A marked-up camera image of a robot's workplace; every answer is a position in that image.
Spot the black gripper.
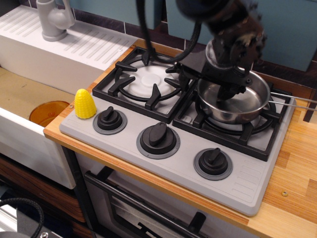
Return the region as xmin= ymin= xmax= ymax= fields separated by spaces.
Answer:
xmin=177 ymin=39 xmax=253 ymax=102

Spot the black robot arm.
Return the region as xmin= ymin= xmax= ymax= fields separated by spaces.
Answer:
xmin=176 ymin=0 xmax=266 ymax=102

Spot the stainless steel pan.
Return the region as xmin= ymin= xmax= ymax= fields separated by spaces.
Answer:
xmin=197 ymin=70 xmax=317 ymax=125

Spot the black left burner grate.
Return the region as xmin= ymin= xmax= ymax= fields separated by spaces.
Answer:
xmin=93 ymin=47 xmax=196 ymax=123

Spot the black burner grate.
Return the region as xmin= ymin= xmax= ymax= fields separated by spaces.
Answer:
xmin=93 ymin=47 xmax=196 ymax=123
xmin=173 ymin=83 xmax=295 ymax=161

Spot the black middle stove knob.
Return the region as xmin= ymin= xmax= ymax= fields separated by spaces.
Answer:
xmin=136 ymin=122 xmax=180 ymax=160

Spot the black stove knob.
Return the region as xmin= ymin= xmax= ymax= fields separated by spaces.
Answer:
xmin=136 ymin=122 xmax=180 ymax=160
xmin=93 ymin=106 xmax=127 ymax=135
xmin=194 ymin=148 xmax=233 ymax=181

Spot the black right burner grate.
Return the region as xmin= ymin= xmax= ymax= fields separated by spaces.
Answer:
xmin=173 ymin=83 xmax=295 ymax=161

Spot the black right stove knob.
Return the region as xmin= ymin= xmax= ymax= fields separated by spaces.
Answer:
xmin=194 ymin=148 xmax=233 ymax=181

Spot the grey toy stove top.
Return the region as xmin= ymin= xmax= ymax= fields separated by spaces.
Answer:
xmin=58 ymin=46 xmax=297 ymax=217

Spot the black left stove knob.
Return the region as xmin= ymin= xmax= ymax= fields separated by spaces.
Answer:
xmin=93 ymin=106 xmax=127 ymax=135

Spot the yellow toy corn cob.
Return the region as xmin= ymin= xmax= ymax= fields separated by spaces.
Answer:
xmin=74 ymin=89 xmax=97 ymax=119

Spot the toy oven door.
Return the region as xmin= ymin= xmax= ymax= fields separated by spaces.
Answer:
xmin=83 ymin=165 xmax=211 ymax=238

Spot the orange plastic bowl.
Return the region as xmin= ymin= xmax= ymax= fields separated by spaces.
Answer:
xmin=29 ymin=101 xmax=69 ymax=127

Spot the grey toy faucet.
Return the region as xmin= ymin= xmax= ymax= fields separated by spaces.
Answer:
xmin=36 ymin=0 xmax=75 ymax=42

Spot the white toy sink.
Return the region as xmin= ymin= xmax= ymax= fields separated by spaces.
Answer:
xmin=0 ymin=5 xmax=136 ymax=189

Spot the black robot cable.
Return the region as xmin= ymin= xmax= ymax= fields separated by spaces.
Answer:
xmin=135 ymin=0 xmax=204 ymax=64

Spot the black braided cable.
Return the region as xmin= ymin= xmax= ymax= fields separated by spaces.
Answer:
xmin=0 ymin=197 xmax=45 ymax=238

